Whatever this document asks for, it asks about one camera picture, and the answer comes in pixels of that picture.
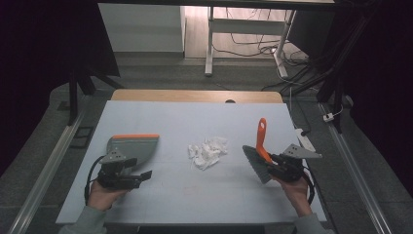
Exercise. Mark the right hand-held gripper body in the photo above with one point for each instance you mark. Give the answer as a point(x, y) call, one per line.
point(292, 169)

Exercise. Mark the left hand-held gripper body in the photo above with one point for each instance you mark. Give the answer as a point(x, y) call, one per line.
point(113, 177)

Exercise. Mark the grey dustpan with orange edge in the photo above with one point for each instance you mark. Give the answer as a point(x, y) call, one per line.
point(139, 148)

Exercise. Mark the pile of white paper scraps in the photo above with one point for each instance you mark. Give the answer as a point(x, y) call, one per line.
point(207, 152)

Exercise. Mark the person's left hand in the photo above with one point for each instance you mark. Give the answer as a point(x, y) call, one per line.
point(102, 197)

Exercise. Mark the person's right hand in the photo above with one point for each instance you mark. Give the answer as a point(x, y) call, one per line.
point(298, 195)

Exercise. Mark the white power strip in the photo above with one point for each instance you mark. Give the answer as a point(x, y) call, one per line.
point(307, 141)

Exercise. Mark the small white adapter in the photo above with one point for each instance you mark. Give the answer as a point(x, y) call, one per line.
point(328, 117)

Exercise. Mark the black metal stand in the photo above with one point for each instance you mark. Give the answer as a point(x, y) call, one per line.
point(73, 97)
point(338, 107)

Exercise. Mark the wooden table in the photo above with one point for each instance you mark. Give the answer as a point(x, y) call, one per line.
point(181, 96)

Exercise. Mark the white cabinet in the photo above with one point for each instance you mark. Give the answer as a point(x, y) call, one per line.
point(142, 29)

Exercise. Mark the dark curtain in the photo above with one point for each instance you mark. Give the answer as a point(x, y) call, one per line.
point(32, 65)
point(389, 65)

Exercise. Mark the black rectangular floor frame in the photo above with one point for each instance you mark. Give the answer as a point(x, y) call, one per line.
point(74, 138)

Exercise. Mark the aluminium rail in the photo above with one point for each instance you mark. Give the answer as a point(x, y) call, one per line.
point(354, 169)
point(48, 165)

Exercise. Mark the white desk frame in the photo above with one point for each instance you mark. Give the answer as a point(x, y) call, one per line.
point(246, 26)

